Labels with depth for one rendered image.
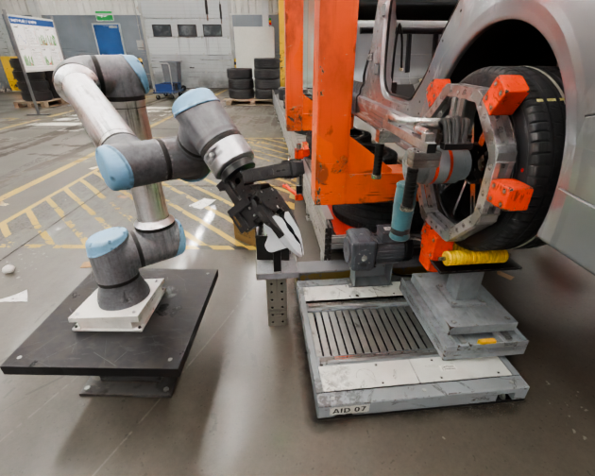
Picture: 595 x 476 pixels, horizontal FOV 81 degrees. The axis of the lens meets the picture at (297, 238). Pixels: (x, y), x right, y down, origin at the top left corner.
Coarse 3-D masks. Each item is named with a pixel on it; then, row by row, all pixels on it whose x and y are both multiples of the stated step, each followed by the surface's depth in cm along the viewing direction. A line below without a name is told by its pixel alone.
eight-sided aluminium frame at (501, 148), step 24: (480, 96) 107; (480, 120) 108; (504, 120) 104; (504, 144) 102; (504, 168) 104; (432, 192) 152; (480, 192) 110; (432, 216) 144; (480, 216) 110; (456, 240) 131
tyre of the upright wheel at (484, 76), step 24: (480, 72) 120; (504, 72) 109; (528, 72) 108; (552, 72) 109; (528, 96) 101; (552, 96) 101; (528, 120) 100; (552, 120) 99; (528, 144) 100; (552, 144) 99; (528, 168) 101; (552, 168) 99; (552, 192) 102; (504, 216) 111; (528, 216) 106; (480, 240) 125; (504, 240) 115; (528, 240) 117
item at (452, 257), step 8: (448, 256) 133; (456, 256) 133; (464, 256) 133; (472, 256) 134; (480, 256) 134; (488, 256) 134; (496, 256) 134; (504, 256) 135; (448, 264) 134; (456, 264) 134
